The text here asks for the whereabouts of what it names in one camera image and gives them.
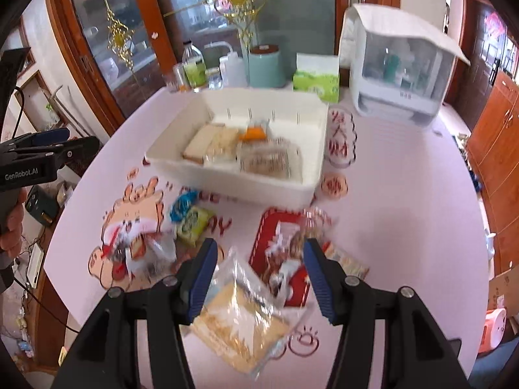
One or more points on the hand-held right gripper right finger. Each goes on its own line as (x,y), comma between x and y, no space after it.
(320,283)

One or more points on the green tissue box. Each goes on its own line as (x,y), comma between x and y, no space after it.
(316,81)

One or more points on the black box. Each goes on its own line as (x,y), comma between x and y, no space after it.
(40,206)

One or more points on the white plastic bin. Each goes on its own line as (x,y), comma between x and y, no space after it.
(308,137)

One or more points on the teal canister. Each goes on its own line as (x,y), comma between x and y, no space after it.
(265,67)

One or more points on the white storage cabinet box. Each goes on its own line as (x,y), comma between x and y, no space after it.
(397,73)

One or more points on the clear bread slice packet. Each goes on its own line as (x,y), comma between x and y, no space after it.
(239,324)

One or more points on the orange snack packet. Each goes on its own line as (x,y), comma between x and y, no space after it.
(253,131)

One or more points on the wooden framed glass door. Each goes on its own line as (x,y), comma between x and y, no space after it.
(133,28)

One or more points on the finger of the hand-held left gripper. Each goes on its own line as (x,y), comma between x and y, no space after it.
(48,135)
(77,152)

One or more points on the pale bread packet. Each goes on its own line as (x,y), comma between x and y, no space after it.
(223,148)

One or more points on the green snack packet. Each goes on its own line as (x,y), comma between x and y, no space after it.
(194,225)

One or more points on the person's left hand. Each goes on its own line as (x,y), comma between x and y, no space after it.
(14,219)

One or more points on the wooden cabinet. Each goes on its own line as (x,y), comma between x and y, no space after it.
(496,162)

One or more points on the cardboard box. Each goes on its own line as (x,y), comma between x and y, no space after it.
(505,287)

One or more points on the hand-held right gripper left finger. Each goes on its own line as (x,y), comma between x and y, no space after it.
(202,279)

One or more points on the orange white stool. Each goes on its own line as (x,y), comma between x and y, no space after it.
(492,330)

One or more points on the small gold door ornament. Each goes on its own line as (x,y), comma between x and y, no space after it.
(119,36)

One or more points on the wooden picture frame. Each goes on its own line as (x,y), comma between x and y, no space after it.
(44,97)

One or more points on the blue foil snack packet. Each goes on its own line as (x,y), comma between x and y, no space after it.
(182,206)

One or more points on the clear brown snack packet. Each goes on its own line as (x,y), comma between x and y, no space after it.
(290,247)

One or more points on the glass cup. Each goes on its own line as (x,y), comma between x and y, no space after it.
(179,77)

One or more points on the clear sandwich packet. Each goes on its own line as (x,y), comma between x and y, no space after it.
(200,144)

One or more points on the clear cake packet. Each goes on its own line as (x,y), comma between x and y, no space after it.
(150,253)

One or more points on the plastic bottle green label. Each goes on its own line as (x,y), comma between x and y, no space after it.
(193,69)

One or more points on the pale cracker packet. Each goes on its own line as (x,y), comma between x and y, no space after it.
(348,265)

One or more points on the large brown bread packet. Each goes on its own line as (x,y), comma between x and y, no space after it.
(269,160)

